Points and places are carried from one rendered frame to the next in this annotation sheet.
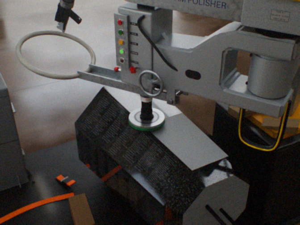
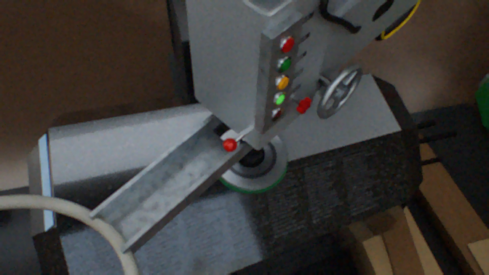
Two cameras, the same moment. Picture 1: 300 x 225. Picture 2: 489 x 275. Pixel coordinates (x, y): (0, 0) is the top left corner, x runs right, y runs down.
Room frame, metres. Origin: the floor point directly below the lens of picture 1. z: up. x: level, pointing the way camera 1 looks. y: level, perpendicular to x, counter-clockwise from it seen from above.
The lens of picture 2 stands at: (1.77, 0.76, 2.10)
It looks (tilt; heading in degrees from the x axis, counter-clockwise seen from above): 57 degrees down; 282
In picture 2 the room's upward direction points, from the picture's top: 2 degrees clockwise
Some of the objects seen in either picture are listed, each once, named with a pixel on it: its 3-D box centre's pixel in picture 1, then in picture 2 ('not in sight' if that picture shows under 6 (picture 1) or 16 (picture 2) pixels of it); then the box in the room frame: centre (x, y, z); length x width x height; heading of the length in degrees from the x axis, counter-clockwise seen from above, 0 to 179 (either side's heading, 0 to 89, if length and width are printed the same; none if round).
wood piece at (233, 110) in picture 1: (244, 108); not in sight; (2.06, -0.60, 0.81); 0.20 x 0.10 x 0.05; 125
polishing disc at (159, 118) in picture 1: (146, 117); (250, 156); (1.90, 0.02, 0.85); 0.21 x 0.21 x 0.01
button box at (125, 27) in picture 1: (122, 41); (276, 78); (1.84, 0.14, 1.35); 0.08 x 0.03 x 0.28; 59
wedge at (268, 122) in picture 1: (280, 122); not in sight; (1.90, -0.78, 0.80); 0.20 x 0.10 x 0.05; 68
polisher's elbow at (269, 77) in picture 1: (270, 70); not in sight; (1.56, -0.54, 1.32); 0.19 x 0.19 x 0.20
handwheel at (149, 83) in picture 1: (154, 80); (327, 83); (1.73, -0.02, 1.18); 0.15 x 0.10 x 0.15; 59
